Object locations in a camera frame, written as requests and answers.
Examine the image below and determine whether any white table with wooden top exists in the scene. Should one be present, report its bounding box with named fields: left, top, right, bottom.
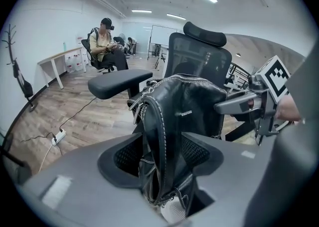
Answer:
left=37, top=46, right=87, bottom=90

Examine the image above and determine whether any black metal railing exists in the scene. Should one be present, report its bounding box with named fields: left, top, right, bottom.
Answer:
left=225, top=62, right=253, bottom=90

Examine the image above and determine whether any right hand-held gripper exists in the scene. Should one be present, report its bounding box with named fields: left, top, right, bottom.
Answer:
left=213, top=55, right=291, bottom=145

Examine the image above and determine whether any white power strip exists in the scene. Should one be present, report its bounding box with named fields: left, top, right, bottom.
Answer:
left=51, top=128, right=67, bottom=146

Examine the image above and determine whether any black leather handbag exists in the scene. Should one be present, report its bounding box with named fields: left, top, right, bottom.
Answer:
left=127, top=74, right=228, bottom=213

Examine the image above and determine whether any black coat rack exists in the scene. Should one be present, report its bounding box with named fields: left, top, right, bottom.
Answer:
left=1, top=23, right=38, bottom=113

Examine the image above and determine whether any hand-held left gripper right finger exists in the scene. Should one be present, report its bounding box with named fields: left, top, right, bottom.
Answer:
left=174, top=131, right=274, bottom=227

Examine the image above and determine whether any black swivel chair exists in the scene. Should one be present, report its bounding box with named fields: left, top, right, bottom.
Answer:
left=81, top=38, right=116, bottom=74

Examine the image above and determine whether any group of clear water jugs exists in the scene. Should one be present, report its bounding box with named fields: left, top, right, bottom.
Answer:
left=64, top=52, right=87, bottom=74

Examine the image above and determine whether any black floor cable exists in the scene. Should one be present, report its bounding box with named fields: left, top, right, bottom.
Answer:
left=59, top=96, right=98, bottom=132

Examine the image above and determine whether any black mesh office chair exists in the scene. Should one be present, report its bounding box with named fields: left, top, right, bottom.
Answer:
left=87, top=21, right=260, bottom=142

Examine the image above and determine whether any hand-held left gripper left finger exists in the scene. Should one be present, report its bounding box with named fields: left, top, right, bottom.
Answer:
left=21, top=132, right=173, bottom=227

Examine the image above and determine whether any whiteboard on stand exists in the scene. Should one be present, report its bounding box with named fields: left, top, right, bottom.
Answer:
left=147, top=24, right=179, bottom=60

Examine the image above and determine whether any black hanging bag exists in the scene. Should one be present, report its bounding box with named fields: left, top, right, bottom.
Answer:
left=13, top=59, right=34, bottom=98

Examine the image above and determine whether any person's right forearm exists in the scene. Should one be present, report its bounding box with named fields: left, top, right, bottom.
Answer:
left=274, top=95, right=303, bottom=122

